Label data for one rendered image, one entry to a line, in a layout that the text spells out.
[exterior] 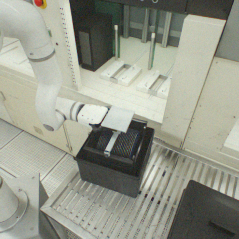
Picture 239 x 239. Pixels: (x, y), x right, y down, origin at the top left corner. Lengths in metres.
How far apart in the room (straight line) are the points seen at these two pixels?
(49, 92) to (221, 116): 0.70
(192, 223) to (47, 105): 0.66
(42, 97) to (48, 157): 1.37
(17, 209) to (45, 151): 1.20
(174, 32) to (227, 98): 1.02
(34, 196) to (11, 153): 1.28
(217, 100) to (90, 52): 0.85
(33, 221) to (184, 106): 0.78
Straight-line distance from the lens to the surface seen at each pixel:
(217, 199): 0.93
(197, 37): 0.78
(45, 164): 2.07
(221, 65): 0.86
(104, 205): 0.95
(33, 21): 0.67
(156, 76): 1.39
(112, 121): 0.78
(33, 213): 1.00
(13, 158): 2.23
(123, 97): 1.24
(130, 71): 1.42
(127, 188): 0.91
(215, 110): 0.96
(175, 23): 1.82
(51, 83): 0.77
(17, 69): 1.69
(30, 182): 1.08
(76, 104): 0.84
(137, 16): 1.93
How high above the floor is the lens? 1.64
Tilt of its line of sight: 44 degrees down
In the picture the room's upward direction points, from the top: straight up
